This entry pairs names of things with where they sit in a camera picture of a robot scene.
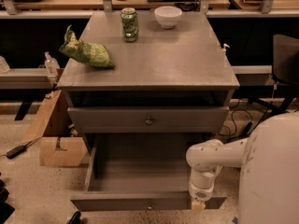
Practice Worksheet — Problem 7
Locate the white pump dispenser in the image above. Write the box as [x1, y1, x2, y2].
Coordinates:
[222, 43, 230, 54]

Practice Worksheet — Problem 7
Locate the black floor cable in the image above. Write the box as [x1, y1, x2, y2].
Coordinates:
[218, 99, 272, 143]

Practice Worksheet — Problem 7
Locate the grey top drawer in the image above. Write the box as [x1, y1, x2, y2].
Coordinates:
[68, 106, 228, 133]

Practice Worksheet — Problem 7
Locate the green soda can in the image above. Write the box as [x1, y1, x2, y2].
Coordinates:
[121, 7, 138, 42]

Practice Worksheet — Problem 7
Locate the white bowl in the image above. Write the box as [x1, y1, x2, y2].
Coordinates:
[154, 6, 182, 29]

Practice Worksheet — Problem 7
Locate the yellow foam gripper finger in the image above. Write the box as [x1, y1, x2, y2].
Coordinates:
[192, 200, 206, 211]

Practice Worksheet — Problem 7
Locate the green chip bag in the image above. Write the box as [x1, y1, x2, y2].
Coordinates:
[59, 26, 115, 69]

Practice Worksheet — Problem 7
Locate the black power adapter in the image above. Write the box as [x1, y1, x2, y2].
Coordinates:
[6, 145, 26, 159]

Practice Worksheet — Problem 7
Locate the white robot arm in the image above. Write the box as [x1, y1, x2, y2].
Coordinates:
[186, 112, 299, 224]

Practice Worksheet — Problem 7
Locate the grey drawer cabinet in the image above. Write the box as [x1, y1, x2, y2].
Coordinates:
[59, 11, 239, 147]

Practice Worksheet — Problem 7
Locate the grey drawer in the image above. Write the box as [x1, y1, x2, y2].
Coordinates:
[70, 133, 228, 212]
[68, 106, 228, 133]

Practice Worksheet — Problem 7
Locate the clear plastic bottle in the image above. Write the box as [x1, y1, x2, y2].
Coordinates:
[45, 51, 60, 76]

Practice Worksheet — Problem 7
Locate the cardboard box left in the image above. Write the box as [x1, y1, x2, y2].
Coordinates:
[21, 90, 87, 167]

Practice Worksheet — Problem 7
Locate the black object bottom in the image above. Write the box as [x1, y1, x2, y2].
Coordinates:
[66, 211, 81, 224]

